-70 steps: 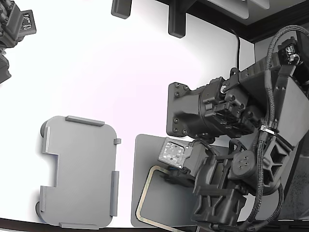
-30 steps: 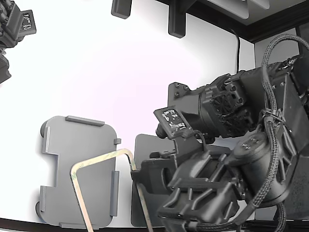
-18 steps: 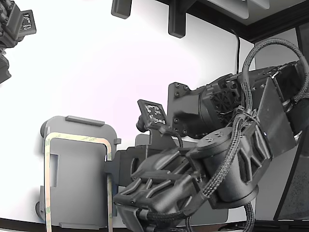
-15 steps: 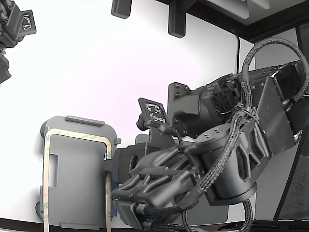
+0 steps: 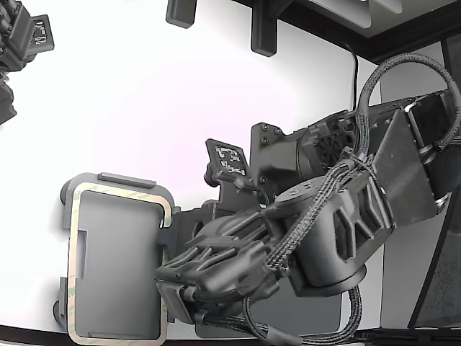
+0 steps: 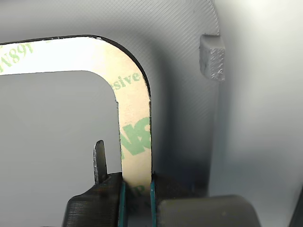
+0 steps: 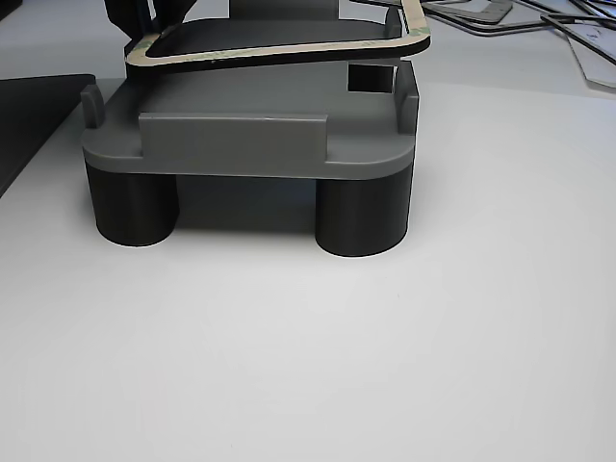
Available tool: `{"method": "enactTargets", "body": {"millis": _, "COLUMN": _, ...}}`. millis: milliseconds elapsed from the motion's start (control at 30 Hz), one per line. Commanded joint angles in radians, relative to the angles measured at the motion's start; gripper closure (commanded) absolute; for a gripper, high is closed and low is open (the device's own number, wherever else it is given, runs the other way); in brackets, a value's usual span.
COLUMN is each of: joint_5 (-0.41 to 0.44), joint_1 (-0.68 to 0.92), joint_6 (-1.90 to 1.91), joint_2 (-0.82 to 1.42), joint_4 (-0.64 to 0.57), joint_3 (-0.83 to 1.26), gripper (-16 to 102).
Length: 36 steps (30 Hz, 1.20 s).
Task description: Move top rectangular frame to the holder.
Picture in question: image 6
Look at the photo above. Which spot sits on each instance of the grey holder stand with legs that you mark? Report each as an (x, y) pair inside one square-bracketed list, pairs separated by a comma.
[(177, 47)]

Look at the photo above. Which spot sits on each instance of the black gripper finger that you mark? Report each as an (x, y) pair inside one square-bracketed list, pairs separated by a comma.
[(94, 208), (203, 210)]

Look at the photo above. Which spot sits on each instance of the tan adhesive rectangular frame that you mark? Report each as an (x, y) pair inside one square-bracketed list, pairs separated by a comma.
[(135, 113)]

